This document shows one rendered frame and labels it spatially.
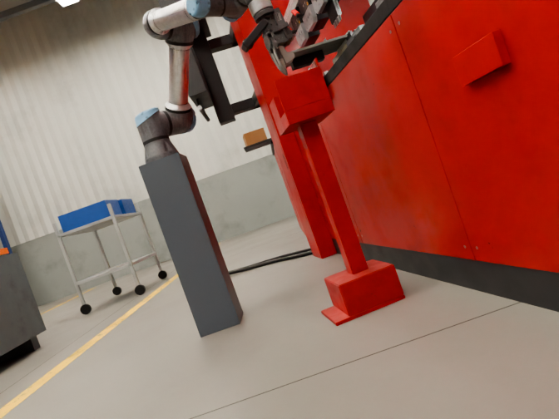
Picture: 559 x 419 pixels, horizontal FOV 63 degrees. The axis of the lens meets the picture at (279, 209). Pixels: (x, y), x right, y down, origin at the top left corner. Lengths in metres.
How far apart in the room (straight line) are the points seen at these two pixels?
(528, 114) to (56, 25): 10.04
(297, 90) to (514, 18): 0.72
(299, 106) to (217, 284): 0.87
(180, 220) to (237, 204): 7.18
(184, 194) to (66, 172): 8.13
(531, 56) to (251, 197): 8.31
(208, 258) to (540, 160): 1.35
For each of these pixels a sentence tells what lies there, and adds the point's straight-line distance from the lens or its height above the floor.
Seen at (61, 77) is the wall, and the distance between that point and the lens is 10.32.
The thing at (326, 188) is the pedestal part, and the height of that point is 0.43.
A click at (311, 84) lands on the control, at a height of 0.76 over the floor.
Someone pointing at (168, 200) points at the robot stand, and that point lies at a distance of 1.98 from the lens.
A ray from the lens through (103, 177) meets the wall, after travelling 9.72.
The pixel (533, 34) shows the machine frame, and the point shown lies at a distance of 0.99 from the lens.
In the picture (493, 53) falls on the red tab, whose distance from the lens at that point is 1.04.
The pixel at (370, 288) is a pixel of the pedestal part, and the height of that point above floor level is 0.07.
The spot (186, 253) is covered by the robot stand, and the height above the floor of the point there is 0.36.
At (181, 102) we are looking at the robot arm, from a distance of 2.10.
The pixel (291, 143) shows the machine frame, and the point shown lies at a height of 0.74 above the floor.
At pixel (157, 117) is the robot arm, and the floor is 0.95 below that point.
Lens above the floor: 0.46
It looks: 2 degrees down
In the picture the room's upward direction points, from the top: 20 degrees counter-clockwise
